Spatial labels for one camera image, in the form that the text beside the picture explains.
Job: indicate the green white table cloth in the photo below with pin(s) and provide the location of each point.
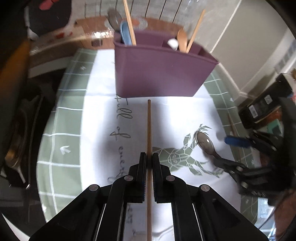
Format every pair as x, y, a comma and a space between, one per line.
93, 136

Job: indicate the dark soy sauce bottle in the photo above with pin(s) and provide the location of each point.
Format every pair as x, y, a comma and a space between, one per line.
268, 101

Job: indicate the blue grey ceramic spoon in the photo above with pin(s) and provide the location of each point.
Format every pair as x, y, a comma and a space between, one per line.
125, 33

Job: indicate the white ceramic spoon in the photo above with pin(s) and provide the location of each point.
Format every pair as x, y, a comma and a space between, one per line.
173, 43

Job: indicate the teal cap salt shaker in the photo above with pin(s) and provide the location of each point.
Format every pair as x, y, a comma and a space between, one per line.
275, 128

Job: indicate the wooden chopstick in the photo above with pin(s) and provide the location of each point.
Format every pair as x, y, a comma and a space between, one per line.
189, 45
232, 125
129, 22
149, 171

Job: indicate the black wok pan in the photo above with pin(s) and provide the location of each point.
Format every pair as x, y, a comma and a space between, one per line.
15, 50

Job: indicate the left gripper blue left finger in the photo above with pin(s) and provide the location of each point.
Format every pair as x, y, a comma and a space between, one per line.
98, 213

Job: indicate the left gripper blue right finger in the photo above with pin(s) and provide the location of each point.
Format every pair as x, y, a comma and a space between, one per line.
199, 213

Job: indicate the white wall vent grille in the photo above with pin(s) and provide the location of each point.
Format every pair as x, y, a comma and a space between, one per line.
287, 59

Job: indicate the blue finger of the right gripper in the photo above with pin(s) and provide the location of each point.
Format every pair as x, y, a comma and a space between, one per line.
237, 141
231, 167

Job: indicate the steel spoon black handle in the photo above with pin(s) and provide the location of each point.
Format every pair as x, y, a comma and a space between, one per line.
206, 145
114, 19

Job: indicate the person right hand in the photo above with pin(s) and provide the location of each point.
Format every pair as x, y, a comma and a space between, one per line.
284, 214

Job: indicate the purple utensil holder box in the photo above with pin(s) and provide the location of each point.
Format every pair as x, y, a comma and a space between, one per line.
153, 69

